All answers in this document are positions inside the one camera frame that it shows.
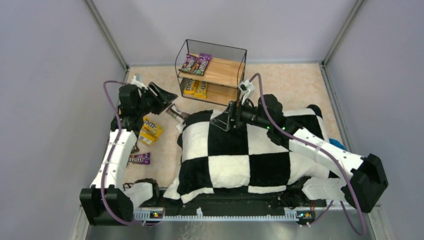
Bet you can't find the purple brown candy bag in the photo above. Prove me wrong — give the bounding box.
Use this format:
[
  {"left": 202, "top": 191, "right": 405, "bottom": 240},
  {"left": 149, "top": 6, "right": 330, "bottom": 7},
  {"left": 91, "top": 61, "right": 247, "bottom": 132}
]
[{"left": 166, "top": 103, "right": 190, "bottom": 124}]

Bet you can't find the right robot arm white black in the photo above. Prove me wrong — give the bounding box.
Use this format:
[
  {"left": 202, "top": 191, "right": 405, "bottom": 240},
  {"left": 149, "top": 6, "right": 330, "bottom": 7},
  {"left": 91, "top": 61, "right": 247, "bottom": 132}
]
[{"left": 210, "top": 94, "right": 389, "bottom": 214}]

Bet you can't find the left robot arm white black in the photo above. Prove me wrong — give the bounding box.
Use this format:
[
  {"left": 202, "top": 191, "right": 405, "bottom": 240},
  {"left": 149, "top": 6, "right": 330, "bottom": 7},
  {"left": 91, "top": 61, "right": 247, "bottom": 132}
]
[{"left": 79, "top": 82, "right": 178, "bottom": 226}]

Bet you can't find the yellow candy bag shelf left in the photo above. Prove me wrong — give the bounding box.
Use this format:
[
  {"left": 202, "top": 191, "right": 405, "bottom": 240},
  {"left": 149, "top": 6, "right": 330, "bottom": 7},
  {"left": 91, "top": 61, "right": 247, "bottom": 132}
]
[{"left": 183, "top": 79, "right": 198, "bottom": 95}]

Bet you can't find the yellow candy bag shelf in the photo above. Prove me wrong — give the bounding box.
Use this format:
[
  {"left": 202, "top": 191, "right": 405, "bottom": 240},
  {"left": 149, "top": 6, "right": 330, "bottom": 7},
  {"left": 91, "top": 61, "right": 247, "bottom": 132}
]
[
  {"left": 193, "top": 81, "right": 208, "bottom": 99},
  {"left": 183, "top": 79, "right": 198, "bottom": 95}
]

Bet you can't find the yellow candy bag on table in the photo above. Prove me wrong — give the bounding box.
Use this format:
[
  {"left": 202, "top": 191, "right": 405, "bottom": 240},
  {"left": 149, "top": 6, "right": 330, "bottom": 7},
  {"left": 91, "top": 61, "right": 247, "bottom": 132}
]
[{"left": 142, "top": 116, "right": 164, "bottom": 138}]

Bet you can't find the yellow candy bag shelf right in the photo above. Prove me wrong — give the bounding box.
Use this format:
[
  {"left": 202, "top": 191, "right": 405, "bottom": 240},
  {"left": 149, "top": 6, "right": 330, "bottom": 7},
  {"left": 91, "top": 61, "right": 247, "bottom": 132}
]
[{"left": 193, "top": 81, "right": 208, "bottom": 99}]

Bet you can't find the purple candy bag shelf left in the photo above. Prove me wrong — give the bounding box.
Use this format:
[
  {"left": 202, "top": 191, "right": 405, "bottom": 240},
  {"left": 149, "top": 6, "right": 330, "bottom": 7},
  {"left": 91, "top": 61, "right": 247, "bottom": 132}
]
[{"left": 178, "top": 53, "right": 199, "bottom": 74}]

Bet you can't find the purple candy bag shelf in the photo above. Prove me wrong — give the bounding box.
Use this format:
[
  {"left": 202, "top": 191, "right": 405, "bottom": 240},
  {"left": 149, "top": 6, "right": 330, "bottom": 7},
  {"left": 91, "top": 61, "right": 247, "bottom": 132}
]
[
  {"left": 178, "top": 53, "right": 199, "bottom": 74},
  {"left": 191, "top": 53, "right": 212, "bottom": 76}
]

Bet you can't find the purple candy bag shelf right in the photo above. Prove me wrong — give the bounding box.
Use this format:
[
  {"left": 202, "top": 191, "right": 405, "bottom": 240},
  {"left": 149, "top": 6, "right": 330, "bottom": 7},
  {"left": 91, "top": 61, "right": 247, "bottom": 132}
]
[{"left": 191, "top": 53, "right": 212, "bottom": 76}]

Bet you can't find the purple candy bag near base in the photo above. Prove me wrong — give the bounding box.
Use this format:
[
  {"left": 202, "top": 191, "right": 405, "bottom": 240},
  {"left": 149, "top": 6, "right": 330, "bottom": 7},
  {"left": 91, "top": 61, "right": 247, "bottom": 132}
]
[{"left": 128, "top": 152, "right": 151, "bottom": 165}]

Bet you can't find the black white checkered pillow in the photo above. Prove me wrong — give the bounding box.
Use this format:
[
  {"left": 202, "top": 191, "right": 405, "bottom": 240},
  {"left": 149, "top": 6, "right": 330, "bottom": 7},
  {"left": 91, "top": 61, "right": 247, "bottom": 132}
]
[{"left": 164, "top": 110, "right": 333, "bottom": 204}]

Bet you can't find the blue cloth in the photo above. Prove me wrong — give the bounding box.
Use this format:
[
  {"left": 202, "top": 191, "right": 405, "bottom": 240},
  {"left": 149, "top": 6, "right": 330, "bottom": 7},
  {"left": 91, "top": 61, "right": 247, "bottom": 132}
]
[{"left": 329, "top": 138, "right": 346, "bottom": 150}]

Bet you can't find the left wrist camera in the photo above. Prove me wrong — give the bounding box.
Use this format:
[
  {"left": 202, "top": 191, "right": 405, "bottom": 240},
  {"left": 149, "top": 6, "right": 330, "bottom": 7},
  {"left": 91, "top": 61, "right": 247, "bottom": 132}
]
[{"left": 130, "top": 73, "right": 148, "bottom": 89}]

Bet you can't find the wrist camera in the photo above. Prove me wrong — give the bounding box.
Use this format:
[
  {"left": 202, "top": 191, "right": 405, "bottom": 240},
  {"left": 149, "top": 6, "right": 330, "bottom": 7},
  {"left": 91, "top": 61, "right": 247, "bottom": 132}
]
[
  {"left": 238, "top": 80, "right": 256, "bottom": 105},
  {"left": 130, "top": 73, "right": 148, "bottom": 89}
]

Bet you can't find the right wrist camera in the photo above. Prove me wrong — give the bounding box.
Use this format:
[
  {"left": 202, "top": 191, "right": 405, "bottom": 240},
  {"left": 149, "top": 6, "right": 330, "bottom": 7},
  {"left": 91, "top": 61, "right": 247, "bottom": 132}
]
[{"left": 238, "top": 80, "right": 256, "bottom": 105}]

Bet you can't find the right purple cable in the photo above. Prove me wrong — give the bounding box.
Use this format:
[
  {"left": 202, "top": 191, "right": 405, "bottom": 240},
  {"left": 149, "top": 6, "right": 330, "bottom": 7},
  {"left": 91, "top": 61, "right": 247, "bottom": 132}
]
[{"left": 249, "top": 72, "right": 368, "bottom": 237}]

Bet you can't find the black wire wooden shelf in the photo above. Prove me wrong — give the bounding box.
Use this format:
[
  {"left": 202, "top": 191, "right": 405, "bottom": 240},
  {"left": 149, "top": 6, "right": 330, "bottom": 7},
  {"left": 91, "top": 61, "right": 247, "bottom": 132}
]
[{"left": 174, "top": 39, "right": 248, "bottom": 106}]

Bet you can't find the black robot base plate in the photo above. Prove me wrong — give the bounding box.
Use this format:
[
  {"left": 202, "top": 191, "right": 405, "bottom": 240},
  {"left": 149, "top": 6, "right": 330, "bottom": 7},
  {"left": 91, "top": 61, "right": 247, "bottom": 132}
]
[{"left": 137, "top": 189, "right": 326, "bottom": 219}]

